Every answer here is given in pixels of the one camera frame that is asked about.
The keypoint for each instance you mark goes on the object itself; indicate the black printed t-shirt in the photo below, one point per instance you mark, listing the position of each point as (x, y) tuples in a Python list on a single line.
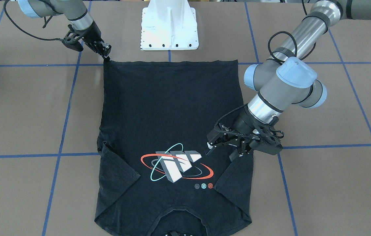
[(155, 177)]

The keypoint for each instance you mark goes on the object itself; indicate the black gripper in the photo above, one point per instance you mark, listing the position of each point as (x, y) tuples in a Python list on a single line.
[(92, 33), (245, 122)]

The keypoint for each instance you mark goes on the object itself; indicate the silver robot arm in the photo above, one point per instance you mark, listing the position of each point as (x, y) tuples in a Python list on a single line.
[(282, 80), (82, 25)]

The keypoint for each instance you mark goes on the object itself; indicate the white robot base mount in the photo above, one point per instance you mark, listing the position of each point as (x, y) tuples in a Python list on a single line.
[(169, 25)]

